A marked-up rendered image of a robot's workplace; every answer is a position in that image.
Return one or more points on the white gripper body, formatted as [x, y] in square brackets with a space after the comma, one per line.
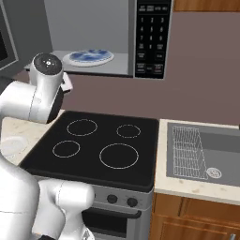
[67, 84]

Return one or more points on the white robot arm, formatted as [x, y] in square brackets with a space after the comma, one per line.
[22, 100]

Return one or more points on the blue and white plate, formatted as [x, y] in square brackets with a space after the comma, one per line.
[89, 57]

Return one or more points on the grey microwave door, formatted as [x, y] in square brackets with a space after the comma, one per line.
[6, 40]

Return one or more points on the grey microwave oven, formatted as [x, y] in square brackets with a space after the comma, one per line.
[150, 37]

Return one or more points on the black hob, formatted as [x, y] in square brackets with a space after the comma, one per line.
[93, 146]

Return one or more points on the black oven knob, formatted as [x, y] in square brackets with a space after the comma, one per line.
[112, 198]
[132, 202]

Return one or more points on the silver oven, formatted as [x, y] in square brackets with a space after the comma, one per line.
[146, 203]

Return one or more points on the black oven door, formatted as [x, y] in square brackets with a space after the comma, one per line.
[109, 226]

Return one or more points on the grey sink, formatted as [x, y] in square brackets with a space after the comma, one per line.
[218, 153]

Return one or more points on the wooden drawer front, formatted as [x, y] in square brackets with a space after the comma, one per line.
[203, 206]

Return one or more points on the wooden cupboard door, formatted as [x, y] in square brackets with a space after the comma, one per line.
[193, 230]

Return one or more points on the wooden wall cupboard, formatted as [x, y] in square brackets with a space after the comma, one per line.
[206, 5]

